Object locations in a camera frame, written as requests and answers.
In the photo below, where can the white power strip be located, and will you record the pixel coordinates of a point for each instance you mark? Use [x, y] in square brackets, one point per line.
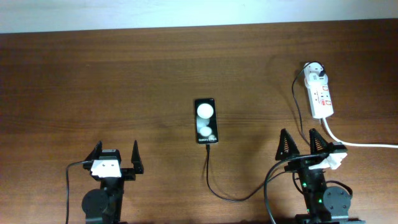
[320, 101]

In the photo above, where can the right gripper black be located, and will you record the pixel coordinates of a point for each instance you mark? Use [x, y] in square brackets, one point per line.
[293, 150]

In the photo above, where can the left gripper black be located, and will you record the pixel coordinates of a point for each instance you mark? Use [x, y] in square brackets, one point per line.
[129, 173]

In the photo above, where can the white USB charger plug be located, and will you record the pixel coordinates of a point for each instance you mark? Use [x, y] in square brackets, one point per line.
[315, 74]

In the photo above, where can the black smartphone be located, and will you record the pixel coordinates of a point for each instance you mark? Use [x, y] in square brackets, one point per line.
[205, 121]

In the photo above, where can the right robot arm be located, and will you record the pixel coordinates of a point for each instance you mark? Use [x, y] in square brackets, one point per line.
[324, 204]

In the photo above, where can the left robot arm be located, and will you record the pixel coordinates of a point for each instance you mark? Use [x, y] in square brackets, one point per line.
[103, 205]

